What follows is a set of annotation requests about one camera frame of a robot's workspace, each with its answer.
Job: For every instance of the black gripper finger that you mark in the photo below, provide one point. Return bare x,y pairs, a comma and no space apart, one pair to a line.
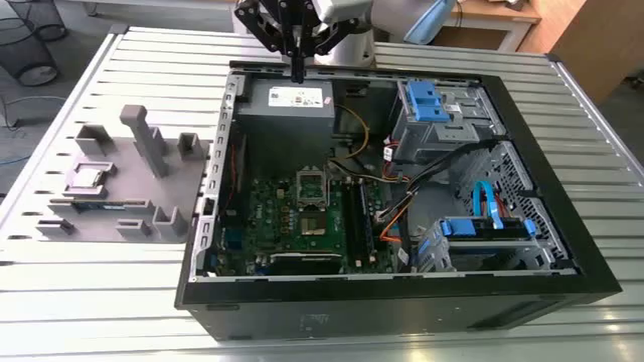
335,35
261,26

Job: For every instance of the silver CPU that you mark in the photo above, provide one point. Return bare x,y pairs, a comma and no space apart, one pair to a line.
89,178

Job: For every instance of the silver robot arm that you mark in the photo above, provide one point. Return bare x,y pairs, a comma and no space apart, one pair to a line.
352,49

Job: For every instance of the CPU socket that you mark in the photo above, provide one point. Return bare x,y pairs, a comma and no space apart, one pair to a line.
313,224

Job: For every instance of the grey power supply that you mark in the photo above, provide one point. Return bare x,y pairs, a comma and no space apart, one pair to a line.
287,98

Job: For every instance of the blue plastic disk carrier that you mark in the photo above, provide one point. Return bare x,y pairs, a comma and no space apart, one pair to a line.
427,102

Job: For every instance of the wooden desk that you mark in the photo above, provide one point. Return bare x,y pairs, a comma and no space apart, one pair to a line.
503,13

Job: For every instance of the grey metal drive cage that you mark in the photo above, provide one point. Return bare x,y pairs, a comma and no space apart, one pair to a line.
493,247
452,132

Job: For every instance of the metal locking lever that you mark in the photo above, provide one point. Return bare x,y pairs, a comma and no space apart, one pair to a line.
331,193

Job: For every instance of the black RAM slot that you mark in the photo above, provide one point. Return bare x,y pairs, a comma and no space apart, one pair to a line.
356,222
361,222
351,222

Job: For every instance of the grey parts rack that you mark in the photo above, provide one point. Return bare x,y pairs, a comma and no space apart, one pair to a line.
125,188

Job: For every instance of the wooden cabinet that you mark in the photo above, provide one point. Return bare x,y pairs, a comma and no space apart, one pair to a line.
593,45

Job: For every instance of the green motherboard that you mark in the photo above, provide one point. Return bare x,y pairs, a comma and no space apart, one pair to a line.
271,226

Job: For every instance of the hard disk in blue carrier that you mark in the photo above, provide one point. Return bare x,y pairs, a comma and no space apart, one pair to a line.
460,228

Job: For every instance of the dark RAM stick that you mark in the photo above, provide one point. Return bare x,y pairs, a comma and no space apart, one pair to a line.
95,206

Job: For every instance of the black graphics card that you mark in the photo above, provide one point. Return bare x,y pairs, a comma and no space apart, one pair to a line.
307,264

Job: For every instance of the black PC case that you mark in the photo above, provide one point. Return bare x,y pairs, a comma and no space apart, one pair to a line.
352,309

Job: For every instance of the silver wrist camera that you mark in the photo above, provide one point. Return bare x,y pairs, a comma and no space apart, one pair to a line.
341,9

